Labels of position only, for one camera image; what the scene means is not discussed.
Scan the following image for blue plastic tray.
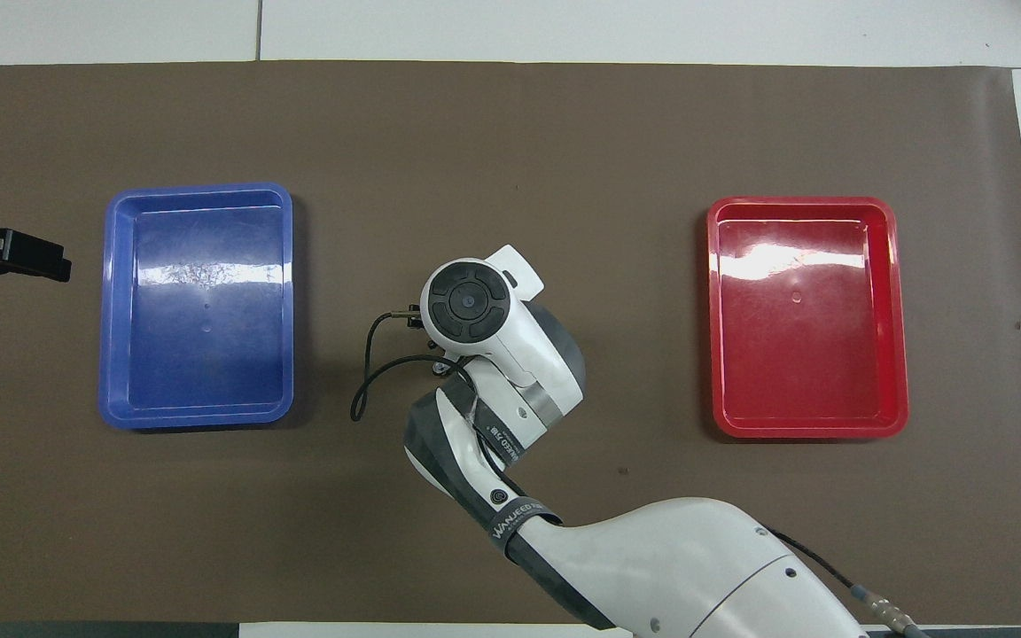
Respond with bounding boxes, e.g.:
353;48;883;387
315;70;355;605
99;183;296;432

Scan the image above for brown table mat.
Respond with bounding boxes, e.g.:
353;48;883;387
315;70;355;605
0;60;1021;626

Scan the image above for red plastic tray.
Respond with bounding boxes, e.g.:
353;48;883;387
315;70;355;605
706;196;910;440

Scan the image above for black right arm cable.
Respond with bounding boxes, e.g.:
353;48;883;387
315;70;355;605
350;307;476;423

